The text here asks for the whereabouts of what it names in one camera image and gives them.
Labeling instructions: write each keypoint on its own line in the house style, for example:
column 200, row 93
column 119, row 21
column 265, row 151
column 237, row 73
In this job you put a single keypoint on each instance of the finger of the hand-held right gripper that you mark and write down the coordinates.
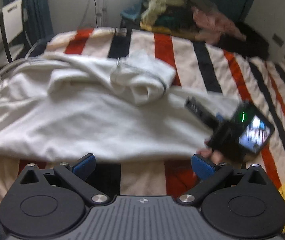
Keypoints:
column 220, row 117
column 200, row 110

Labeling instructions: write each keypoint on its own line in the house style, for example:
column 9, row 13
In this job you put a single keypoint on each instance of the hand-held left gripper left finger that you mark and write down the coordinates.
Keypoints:
column 85, row 166

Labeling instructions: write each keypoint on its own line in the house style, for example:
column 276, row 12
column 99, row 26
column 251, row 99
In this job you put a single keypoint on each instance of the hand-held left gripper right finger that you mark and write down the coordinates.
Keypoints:
column 202, row 167

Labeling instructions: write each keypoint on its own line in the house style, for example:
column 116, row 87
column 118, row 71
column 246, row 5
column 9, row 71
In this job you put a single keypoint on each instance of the white sweatshirt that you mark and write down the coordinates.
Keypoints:
column 70, row 115

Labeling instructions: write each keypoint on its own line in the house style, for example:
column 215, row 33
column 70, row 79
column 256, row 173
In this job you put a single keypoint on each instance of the person's right hand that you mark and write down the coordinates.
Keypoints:
column 216, row 156

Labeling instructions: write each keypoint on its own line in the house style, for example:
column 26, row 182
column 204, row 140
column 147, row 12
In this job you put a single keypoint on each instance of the striped blanket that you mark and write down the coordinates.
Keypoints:
column 145, row 177

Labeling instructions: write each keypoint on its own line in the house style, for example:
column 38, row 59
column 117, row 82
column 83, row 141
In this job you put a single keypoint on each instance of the black padded chair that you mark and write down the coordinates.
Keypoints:
column 247, row 40

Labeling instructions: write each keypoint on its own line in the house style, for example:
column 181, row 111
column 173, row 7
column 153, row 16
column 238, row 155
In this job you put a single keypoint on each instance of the pink garment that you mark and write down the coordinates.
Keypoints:
column 215, row 23

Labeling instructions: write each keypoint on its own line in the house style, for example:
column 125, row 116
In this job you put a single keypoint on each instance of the blue container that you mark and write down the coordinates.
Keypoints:
column 131, row 15

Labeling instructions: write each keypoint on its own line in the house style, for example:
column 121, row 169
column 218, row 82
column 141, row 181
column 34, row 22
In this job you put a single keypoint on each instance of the garment steamer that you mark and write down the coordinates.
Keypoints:
column 100, row 2

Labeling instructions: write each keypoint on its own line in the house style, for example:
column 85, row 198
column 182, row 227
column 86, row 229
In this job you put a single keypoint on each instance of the white and black chair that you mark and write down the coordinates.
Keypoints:
column 13, row 17

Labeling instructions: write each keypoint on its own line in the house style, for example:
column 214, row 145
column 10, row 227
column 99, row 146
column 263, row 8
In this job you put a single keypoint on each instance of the dark wall switch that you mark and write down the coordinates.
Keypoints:
column 278, row 40

